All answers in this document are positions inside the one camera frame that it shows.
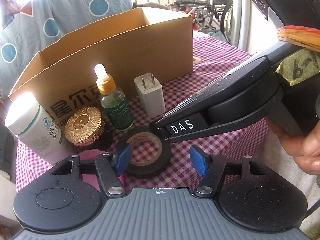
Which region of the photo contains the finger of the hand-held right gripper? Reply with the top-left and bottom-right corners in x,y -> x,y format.
149,112 -> 225,144

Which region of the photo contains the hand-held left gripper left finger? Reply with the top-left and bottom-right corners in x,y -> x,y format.
49,144 -> 132,198

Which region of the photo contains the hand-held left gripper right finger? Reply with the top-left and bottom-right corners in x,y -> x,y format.
190,145 -> 274,198

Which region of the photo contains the black tape roll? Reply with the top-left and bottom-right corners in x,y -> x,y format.
117,127 -> 171,179

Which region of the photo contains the white charger plug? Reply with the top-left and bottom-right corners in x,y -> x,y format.
134,72 -> 165,118

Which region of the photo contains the green dropper bottle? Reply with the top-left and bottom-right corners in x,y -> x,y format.
94,64 -> 134,131

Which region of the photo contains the gold lidded jar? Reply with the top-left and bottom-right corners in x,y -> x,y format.
64,106 -> 105,150

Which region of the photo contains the brown cardboard box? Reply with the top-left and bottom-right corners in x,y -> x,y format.
8,6 -> 194,113

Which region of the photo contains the white pill bottle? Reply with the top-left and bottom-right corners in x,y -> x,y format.
4,92 -> 68,167

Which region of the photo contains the person's right hand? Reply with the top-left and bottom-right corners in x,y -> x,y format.
271,120 -> 320,175

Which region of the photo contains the purple checkered tablecloth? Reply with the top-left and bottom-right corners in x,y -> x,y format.
15,35 -> 275,193

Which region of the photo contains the blue printed blanket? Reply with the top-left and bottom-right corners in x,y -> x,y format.
0,0 -> 133,95

